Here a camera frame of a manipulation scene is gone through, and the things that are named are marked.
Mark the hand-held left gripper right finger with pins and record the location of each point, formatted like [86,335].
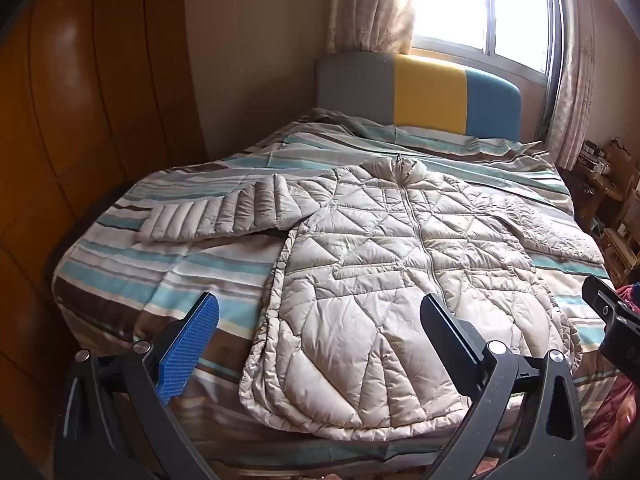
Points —
[442,332]

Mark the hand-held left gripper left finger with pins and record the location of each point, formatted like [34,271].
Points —
[192,340]

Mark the beige quilted down jacket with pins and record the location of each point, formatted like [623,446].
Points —
[400,260]

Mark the person's red clothing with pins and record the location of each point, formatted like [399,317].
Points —
[617,400]

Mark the striped duvet cover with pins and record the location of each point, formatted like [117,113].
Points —
[150,270]

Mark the rattan chair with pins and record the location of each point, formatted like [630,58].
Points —
[622,240]

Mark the cluttered wooden table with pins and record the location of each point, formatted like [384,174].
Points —
[607,165]

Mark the striped pillow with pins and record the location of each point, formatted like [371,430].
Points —
[450,139]

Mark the grey yellow blue headboard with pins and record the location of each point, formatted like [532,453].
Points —
[425,90]

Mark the wooden wardrobe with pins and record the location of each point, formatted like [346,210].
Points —
[90,110]

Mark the beige patterned curtain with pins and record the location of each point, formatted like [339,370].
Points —
[370,5]
[575,60]

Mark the window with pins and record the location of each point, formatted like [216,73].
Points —
[480,10]

